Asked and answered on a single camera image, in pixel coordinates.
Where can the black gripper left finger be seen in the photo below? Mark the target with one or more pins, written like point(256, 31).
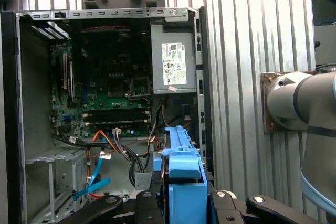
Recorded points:
point(147, 208)

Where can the grey metal disk bay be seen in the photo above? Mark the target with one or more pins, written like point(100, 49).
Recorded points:
point(65, 166)

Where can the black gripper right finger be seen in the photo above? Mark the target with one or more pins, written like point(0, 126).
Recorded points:
point(223, 208)

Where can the hard disk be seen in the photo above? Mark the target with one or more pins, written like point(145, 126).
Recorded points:
point(183, 161)

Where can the CPU socket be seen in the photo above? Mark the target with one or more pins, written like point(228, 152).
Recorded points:
point(118, 87)

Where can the grey metal drive cage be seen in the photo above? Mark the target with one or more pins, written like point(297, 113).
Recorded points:
point(143, 180)

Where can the grey power supply unit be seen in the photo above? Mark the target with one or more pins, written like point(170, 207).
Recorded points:
point(173, 64)

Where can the tan expansion slot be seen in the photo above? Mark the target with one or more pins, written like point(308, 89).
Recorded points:
point(64, 72)

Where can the black RAM slot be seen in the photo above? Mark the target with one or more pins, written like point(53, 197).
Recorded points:
point(118, 115)
point(118, 123)

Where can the green motherboard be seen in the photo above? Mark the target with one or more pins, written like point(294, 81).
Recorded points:
point(105, 103)

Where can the thin metal locking lever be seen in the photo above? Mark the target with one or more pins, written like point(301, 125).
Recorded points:
point(139, 98)

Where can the square brown base plate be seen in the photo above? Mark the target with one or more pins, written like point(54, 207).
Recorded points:
point(270, 129)

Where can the metal socket cover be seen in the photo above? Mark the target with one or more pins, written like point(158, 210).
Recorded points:
point(140, 78)

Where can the black graphics card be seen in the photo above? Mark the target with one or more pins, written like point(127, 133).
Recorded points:
point(71, 82)

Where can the grey control box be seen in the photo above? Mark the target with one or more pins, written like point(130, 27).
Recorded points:
point(325, 45)

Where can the black PC case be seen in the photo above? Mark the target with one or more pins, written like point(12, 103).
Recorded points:
point(10, 103)

